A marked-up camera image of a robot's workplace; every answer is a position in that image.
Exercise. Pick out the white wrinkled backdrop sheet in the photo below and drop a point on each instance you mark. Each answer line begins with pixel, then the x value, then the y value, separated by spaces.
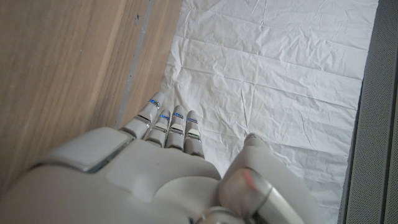
pixel 264 77

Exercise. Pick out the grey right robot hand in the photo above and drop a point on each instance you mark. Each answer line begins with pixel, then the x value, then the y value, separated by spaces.
pixel 130 186

